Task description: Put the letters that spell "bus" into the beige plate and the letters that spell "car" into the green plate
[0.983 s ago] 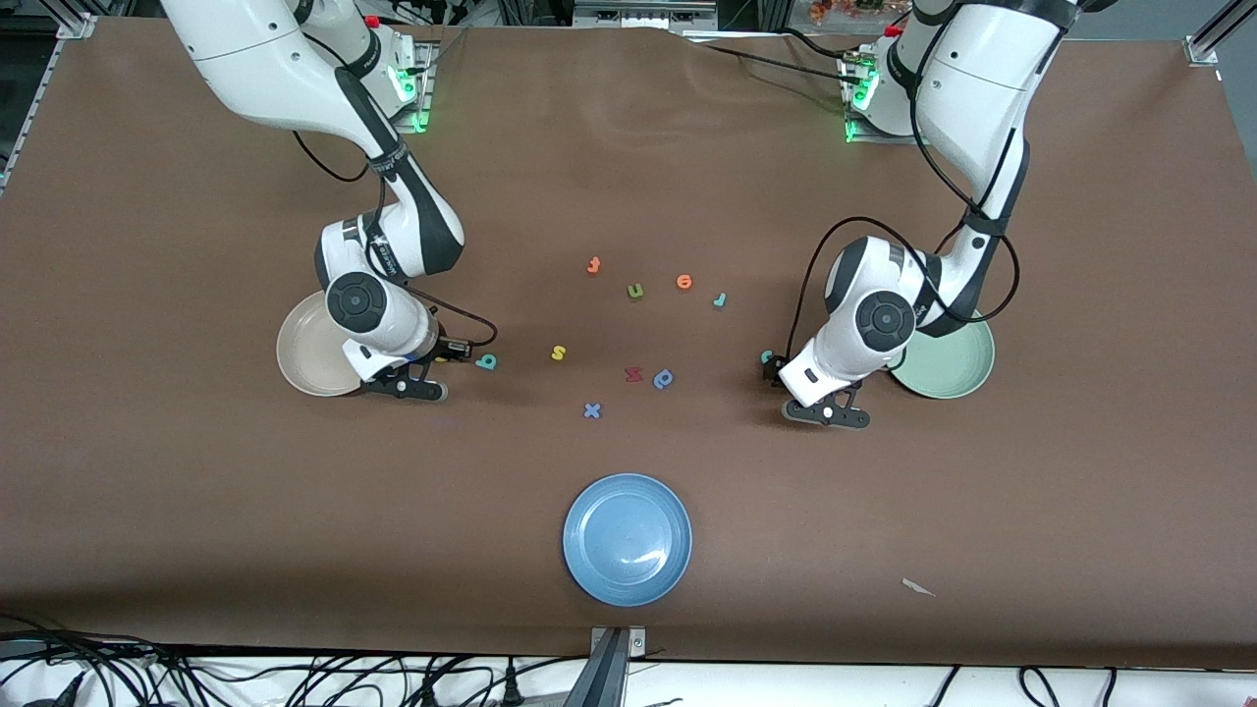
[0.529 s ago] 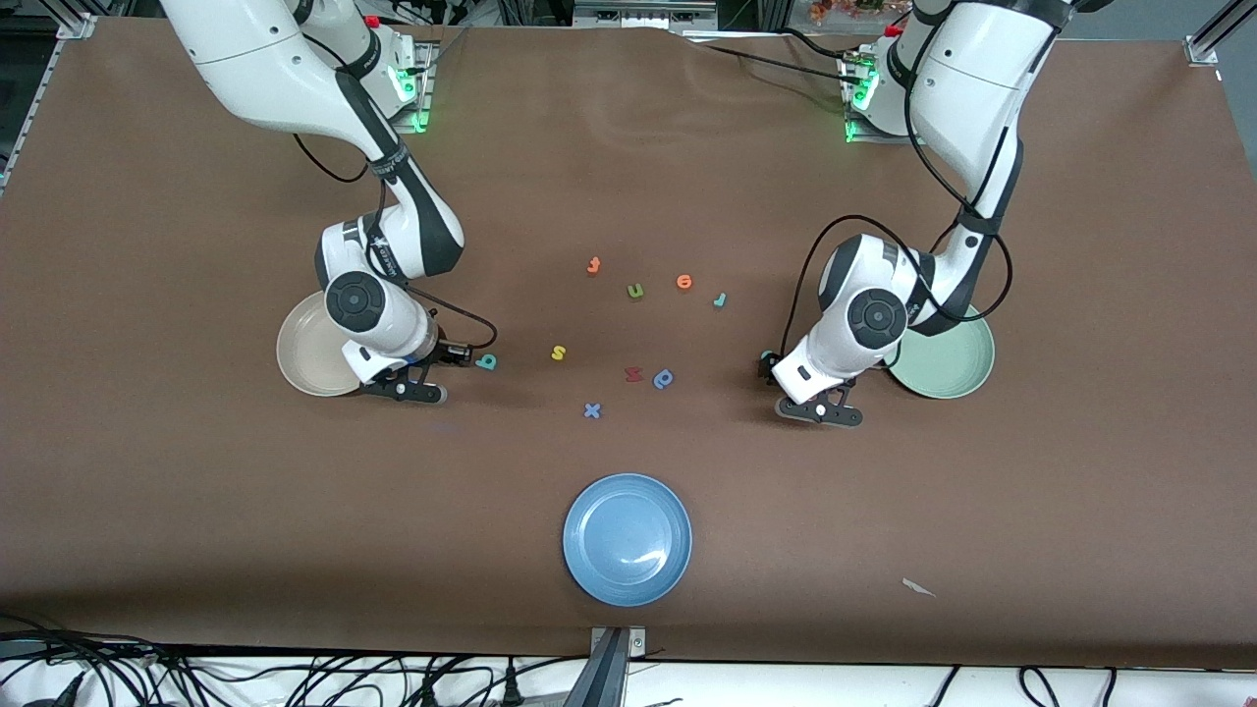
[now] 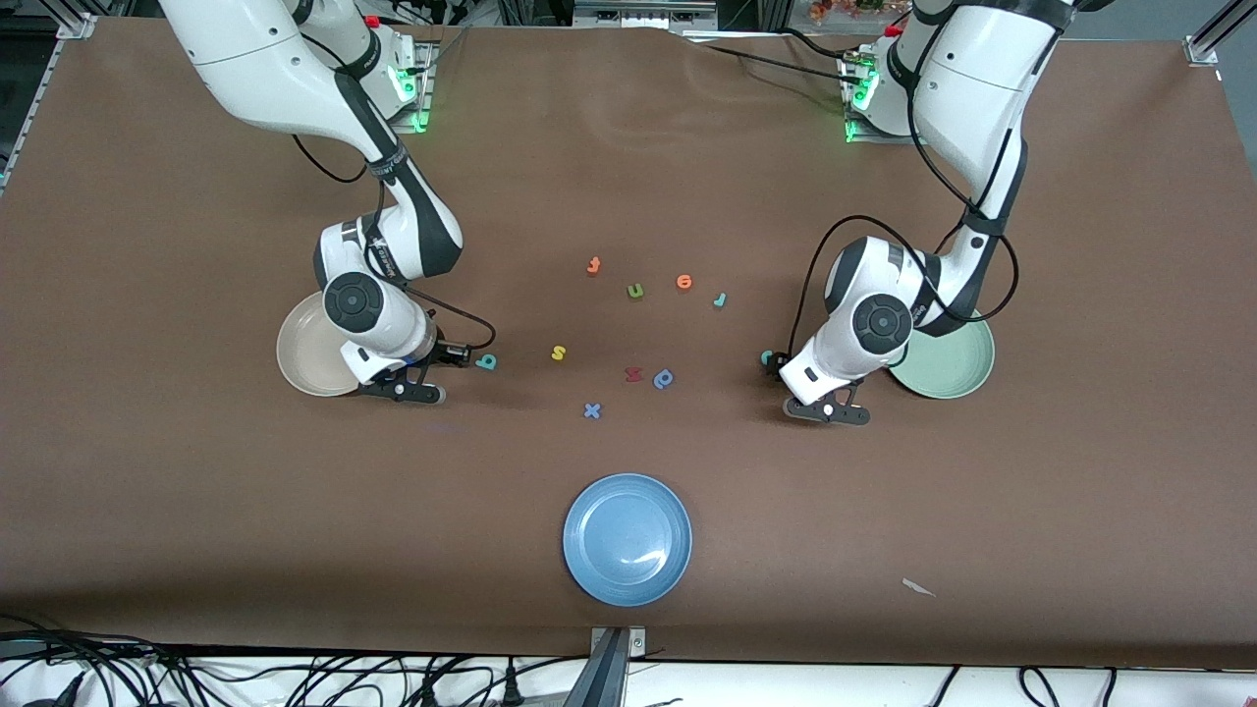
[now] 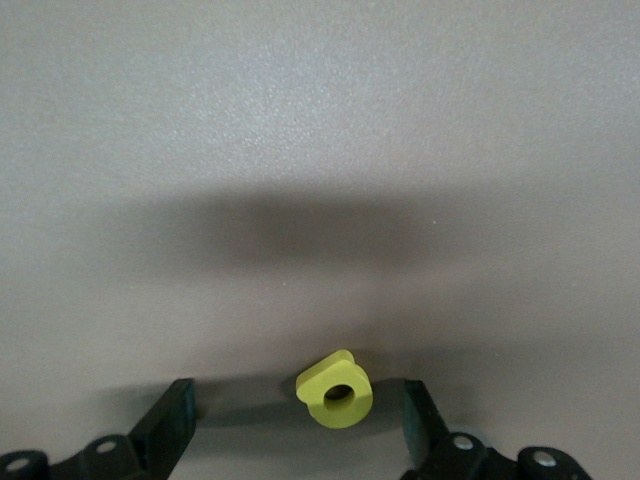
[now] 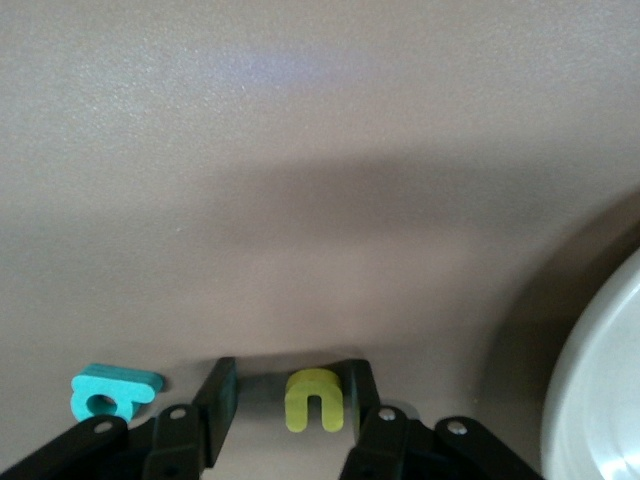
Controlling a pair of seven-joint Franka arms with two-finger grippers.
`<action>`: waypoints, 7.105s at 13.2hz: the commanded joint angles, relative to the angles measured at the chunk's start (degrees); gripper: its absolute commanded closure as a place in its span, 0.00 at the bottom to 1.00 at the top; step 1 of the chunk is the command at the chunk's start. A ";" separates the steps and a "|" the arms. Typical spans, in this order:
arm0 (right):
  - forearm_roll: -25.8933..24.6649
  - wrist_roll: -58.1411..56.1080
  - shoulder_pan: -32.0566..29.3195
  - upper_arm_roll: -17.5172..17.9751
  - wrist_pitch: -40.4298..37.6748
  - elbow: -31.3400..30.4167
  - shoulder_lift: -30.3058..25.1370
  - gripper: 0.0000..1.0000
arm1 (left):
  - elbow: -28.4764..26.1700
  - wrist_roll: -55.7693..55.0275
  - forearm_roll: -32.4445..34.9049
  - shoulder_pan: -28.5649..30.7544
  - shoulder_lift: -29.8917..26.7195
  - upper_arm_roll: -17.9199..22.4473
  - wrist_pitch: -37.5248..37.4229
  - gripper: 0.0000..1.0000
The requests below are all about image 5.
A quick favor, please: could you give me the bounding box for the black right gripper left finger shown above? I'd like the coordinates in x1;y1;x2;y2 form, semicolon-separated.
0;356;239;480

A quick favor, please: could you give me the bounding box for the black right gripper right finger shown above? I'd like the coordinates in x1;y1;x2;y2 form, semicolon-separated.
339;358;546;480

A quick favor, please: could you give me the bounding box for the teal foam letter b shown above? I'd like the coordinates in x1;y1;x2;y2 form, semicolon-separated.
69;363;165;422

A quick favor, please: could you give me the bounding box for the yellow foam letter u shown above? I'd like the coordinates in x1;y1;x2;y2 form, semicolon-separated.
283;368;346;434

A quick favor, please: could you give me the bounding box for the beige brown plate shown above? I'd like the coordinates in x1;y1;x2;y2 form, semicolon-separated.
542;259;640;480

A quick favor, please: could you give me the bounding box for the brown table cover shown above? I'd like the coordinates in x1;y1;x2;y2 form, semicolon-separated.
0;0;640;480

